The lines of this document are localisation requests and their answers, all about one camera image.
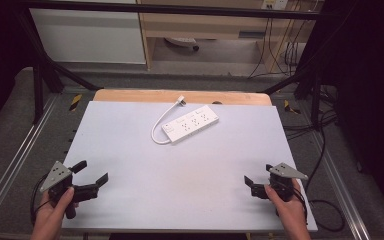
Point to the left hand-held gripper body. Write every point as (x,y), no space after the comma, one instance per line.
(56,175)

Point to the wooden table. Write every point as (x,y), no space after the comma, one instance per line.
(130,96)

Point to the person's right hand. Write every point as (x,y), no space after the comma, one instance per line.
(291,216)

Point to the black curtain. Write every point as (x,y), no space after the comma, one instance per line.
(370,83)
(0,50)

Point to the yellow black floor tape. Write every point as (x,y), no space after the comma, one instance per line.
(290,107)
(75,102)

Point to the aluminium floor rail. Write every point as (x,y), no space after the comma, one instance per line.
(343,193)
(16,156)

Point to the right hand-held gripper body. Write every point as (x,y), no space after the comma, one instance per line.
(285,171)

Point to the light wooden desk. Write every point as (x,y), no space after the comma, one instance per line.
(193,26)

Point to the white wall socket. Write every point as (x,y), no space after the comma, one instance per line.
(275,4)

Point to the white cabinet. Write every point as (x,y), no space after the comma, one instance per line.
(86,36)

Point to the white plug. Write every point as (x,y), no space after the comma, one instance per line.
(180,101)

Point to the white device under desk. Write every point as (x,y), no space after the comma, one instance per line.
(181,41)

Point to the black metal frame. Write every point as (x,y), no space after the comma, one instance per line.
(166,9)

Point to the white power strip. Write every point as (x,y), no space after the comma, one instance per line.
(190,124)

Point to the person's left hand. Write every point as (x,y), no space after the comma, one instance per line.
(48,218)

